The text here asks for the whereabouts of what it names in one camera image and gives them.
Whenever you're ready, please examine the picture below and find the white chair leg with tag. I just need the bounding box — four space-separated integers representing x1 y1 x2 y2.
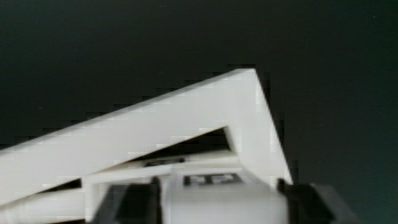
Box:
162 168 289 224

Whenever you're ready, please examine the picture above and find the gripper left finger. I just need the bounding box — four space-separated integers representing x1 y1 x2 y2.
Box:
90 178 162 224

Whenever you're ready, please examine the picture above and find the white frame wall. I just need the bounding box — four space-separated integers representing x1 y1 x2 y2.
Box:
0 69 292 205

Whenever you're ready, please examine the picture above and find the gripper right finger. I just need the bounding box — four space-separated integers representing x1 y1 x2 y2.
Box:
278 179 363 224

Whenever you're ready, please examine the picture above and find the white chair seat part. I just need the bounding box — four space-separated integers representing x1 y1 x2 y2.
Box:
0 151 239 224

